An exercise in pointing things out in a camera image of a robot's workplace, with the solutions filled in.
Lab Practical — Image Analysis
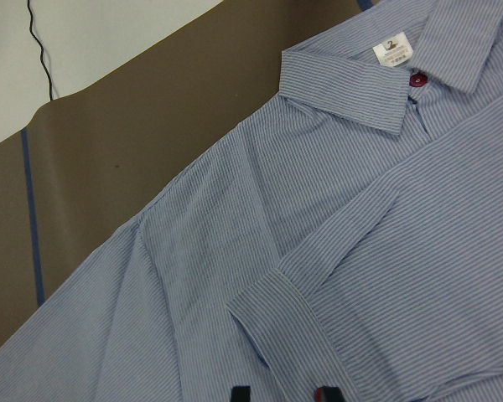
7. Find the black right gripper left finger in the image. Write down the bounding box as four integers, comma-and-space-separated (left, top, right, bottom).
230, 381, 251, 402

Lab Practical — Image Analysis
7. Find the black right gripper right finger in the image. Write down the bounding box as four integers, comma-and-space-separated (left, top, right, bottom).
316, 374, 345, 402

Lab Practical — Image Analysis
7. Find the blue striped button shirt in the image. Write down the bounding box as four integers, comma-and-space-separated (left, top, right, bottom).
0, 1, 503, 401

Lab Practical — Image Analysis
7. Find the black cable on table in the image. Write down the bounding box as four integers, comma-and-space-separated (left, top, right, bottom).
24, 0, 56, 101

